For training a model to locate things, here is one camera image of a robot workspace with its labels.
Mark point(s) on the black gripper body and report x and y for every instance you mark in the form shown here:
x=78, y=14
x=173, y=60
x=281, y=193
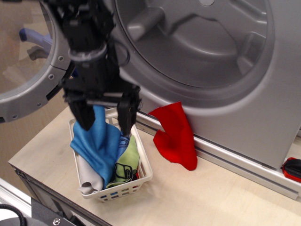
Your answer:
x=98, y=83

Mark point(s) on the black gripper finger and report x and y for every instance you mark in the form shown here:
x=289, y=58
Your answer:
x=83, y=113
x=127, y=109

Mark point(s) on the bright blue cloth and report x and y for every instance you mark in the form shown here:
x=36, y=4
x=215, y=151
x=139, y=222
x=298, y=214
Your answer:
x=99, y=145

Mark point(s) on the white grey cloth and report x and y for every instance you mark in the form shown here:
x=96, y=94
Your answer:
x=90, y=181

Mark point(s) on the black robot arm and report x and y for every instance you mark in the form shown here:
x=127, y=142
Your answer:
x=87, y=27

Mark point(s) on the round grey machine door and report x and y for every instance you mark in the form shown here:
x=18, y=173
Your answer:
x=33, y=58

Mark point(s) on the grey toy washing machine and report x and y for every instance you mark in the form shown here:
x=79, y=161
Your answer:
x=235, y=65

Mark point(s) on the dark blue denim cloth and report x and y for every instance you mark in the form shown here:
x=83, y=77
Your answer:
x=123, y=144

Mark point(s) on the light green cloth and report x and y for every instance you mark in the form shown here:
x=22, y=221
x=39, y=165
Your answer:
x=126, y=166

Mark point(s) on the large red cloth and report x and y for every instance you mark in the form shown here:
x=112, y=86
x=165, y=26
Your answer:
x=176, y=141

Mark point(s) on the small red cloth in basket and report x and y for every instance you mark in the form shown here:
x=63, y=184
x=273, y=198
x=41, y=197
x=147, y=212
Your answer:
x=135, y=182

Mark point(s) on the red black tool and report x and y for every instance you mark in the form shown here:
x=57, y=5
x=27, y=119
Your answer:
x=291, y=169

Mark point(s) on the black metal bracket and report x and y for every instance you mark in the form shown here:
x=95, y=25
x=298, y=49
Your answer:
x=47, y=217

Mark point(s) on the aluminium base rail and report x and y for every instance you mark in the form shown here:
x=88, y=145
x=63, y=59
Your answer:
x=211, y=150

